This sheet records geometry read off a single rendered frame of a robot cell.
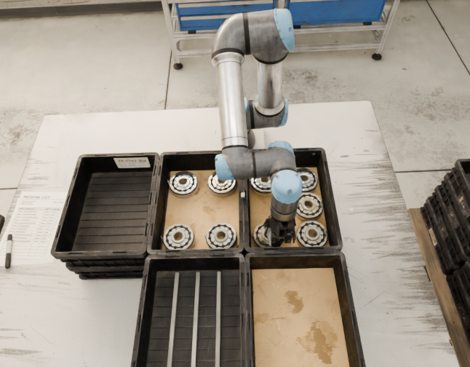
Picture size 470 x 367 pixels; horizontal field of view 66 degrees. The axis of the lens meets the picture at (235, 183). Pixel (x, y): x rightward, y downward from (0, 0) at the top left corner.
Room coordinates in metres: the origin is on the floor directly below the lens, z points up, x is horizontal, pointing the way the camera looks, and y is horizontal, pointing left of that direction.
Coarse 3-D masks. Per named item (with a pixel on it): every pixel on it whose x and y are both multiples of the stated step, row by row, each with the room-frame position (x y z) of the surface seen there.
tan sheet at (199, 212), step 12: (204, 180) 0.77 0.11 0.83; (168, 192) 0.73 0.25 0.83; (204, 192) 0.72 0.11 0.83; (168, 204) 0.68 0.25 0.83; (180, 204) 0.68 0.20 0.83; (192, 204) 0.67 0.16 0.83; (204, 204) 0.67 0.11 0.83; (216, 204) 0.67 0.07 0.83; (228, 204) 0.66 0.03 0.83; (168, 216) 0.63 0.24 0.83; (180, 216) 0.62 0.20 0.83; (192, 216) 0.62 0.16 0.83; (204, 216) 0.62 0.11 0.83; (216, 216) 0.62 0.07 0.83; (228, 216) 0.61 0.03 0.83; (192, 228) 0.58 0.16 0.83; (204, 228) 0.57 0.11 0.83; (204, 240) 0.53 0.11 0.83
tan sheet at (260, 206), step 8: (296, 168) 0.80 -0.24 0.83; (312, 168) 0.80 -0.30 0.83; (320, 192) 0.69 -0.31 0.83; (256, 200) 0.67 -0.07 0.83; (264, 200) 0.67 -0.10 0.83; (256, 208) 0.64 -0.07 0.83; (264, 208) 0.64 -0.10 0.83; (256, 216) 0.61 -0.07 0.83; (264, 216) 0.60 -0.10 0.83; (320, 216) 0.59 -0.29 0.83; (256, 224) 0.57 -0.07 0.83; (296, 224) 0.56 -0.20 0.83; (328, 240) 0.50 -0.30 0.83
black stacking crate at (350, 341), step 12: (252, 264) 0.42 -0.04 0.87; (264, 264) 0.41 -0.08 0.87; (276, 264) 0.41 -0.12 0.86; (288, 264) 0.41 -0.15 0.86; (300, 264) 0.41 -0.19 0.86; (312, 264) 0.41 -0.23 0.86; (324, 264) 0.41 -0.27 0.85; (336, 264) 0.40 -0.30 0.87; (336, 276) 0.37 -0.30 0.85; (252, 300) 0.32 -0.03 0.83; (252, 312) 0.28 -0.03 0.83; (348, 312) 0.24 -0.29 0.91; (252, 324) 0.25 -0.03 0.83; (348, 324) 0.22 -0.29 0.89; (252, 336) 0.21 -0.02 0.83; (348, 336) 0.19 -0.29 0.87; (252, 348) 0.18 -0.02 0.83; (348, 348) 0.16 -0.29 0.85; (252, 360) 0.15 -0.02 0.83; (348, 360) 0.13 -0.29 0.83
